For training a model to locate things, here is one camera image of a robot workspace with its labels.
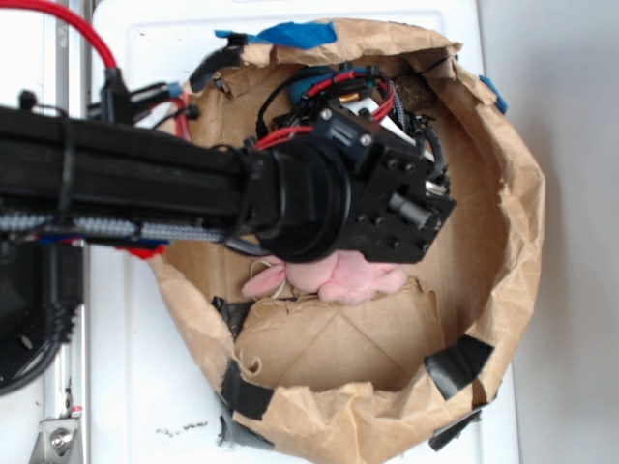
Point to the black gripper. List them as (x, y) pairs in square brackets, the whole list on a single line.
[(353, 170)]

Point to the blue ball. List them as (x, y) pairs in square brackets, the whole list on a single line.
[(306, 78)]

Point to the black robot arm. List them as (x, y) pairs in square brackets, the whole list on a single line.
[(119, 185)]

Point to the pink plush bunny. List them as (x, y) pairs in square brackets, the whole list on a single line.
[(344, 277)]

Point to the brown rock-like lump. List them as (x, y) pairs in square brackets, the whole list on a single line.
[(414, 92)]

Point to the blue tape right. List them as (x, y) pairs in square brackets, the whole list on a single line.
[(500, 102)]

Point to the blue tape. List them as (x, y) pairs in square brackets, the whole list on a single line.
[(299, 35), (500, 102)]

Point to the black tape lower right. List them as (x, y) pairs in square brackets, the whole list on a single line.
[(457, 366)]

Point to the black tape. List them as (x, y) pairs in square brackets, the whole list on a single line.
[(244, 397), (457, 366), (226, 57)]

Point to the blue tape top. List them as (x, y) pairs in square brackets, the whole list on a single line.
[(299, 35)]

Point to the black tape top left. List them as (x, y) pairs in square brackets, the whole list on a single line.
[(226, 57)]

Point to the black tape lower left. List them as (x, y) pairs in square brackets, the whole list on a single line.
[(244, 397)]

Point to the white plastic tray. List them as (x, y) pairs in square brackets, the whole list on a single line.
[(149, 402)]

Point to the brown paper bag enclosure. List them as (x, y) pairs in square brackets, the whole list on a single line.
[(350, 381)]

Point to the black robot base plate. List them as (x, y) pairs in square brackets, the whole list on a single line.
[(41, 290)]

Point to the aluminium rail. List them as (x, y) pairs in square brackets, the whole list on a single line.
[(67, 84)]

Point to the metal corner bracket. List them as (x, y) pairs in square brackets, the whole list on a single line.
[(58, 442)]

